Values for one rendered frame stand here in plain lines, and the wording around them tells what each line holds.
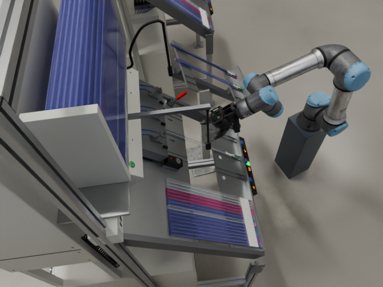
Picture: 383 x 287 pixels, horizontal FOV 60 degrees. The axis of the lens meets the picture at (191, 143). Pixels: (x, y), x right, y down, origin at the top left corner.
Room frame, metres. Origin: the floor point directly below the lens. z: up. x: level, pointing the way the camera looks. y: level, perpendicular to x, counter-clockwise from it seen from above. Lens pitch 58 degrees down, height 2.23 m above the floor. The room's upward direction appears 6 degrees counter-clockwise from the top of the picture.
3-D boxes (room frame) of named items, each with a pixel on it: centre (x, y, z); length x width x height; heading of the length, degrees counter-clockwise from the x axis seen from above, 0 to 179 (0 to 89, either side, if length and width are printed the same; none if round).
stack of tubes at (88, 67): (0.73, 0.26, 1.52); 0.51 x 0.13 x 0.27; 2
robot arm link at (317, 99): (1.11, -0.73, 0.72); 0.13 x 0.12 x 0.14; 20
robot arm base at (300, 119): (1.12, -0.72, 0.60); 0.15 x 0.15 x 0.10
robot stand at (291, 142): (1.12, -0.72, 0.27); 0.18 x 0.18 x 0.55; 23
